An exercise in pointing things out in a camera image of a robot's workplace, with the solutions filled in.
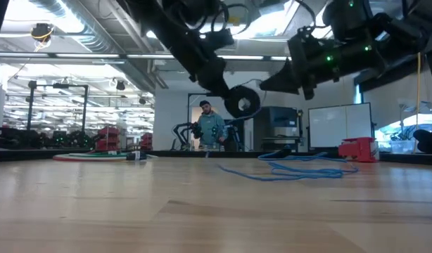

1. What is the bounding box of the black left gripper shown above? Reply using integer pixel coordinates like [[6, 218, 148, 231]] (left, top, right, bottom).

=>
[[182, 27, 236, 100]]

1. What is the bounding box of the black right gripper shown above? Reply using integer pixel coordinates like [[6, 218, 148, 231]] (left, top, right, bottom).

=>
[[260, 27, 342, 100]]

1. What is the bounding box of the long blue cord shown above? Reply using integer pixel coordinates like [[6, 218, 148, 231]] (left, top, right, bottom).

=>
[[205, 105, 360, 183]]

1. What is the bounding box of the person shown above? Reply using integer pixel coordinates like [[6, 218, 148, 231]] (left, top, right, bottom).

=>
[[191, 100, 228, 151]]

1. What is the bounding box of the white whiteboard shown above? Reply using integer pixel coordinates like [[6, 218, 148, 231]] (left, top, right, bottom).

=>
[[307, 102, 376, 149]]

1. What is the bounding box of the small red storage rack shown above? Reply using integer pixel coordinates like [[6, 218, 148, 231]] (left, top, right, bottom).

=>
[[139, 132, 154, 151]]

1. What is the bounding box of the red storage bin rack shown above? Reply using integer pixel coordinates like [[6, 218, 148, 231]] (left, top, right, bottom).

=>
[[96, 125, 122, 152]]

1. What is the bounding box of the clear plastic bin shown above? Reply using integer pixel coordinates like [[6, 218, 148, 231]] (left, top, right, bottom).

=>
[[389, 139, 416, 155]]

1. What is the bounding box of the long ceiling light strip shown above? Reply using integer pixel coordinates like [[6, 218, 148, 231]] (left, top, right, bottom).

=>
[[0, 51, 291, 65]]

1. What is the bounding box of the yellow black ceiling reel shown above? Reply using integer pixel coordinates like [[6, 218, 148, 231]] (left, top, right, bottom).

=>
[[30, 22, 56, 46]]

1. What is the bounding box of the short blue cord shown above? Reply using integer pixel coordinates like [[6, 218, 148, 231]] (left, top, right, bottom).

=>
[[257, 150, 348, 163]]

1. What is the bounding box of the yellow cable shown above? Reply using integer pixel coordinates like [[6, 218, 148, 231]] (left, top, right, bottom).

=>
[[415, 51, 422, 141]]

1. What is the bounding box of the silver ventilation duct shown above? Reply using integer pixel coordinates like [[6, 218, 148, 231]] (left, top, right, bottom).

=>
[[27, 0, 170, 93]]

